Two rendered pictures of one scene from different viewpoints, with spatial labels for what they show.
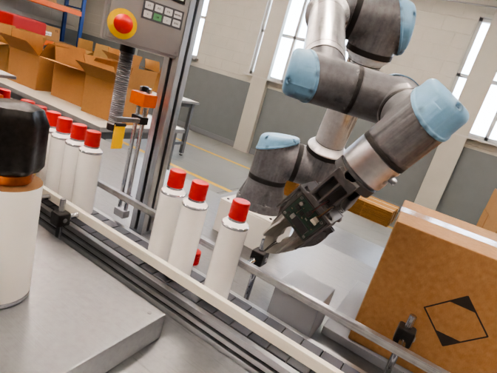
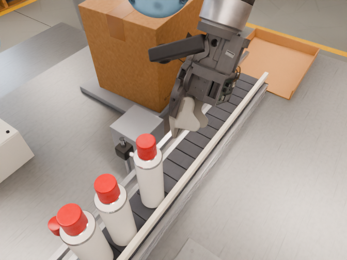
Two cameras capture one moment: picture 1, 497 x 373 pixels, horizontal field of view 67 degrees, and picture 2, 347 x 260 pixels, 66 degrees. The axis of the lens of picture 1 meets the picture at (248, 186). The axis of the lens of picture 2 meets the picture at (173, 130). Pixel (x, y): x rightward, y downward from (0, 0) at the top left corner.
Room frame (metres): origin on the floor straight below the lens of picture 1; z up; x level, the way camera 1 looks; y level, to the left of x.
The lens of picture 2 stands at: (0.55, 0.27, 1.43)
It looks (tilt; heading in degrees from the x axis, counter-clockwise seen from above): 49 degrees down; 279
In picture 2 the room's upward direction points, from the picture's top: straight up
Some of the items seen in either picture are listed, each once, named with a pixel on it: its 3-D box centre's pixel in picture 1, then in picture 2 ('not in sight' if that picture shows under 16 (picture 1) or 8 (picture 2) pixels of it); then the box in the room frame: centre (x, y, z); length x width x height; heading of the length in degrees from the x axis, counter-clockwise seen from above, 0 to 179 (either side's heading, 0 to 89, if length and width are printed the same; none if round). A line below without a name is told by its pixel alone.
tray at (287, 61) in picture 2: not in sight; (270, 59); (0.32, -0.62, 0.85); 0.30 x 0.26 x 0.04; 63
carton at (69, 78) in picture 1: (86, 78); not in sight; (2.76, 1.37, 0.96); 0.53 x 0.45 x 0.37; 156
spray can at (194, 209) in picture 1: (188, 229); (116, 212); (0.68, 0.09, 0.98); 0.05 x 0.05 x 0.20
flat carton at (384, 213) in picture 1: (370, 207); not in sight; (4.92, -1.67, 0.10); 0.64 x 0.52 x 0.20; 61
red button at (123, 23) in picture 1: (123, 24); not in sight; (0.81, 0.34, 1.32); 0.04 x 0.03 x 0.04; 118
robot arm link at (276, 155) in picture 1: (276, 155); not in sight; (1.10, -0.06, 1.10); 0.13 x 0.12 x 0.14; 91
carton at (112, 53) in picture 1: (120, 65); not in sight; (5.25, 2.16, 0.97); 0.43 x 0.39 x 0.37; 152
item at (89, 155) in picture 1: (86, 173); not in sight; (0.82, 0.37, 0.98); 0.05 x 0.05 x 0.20
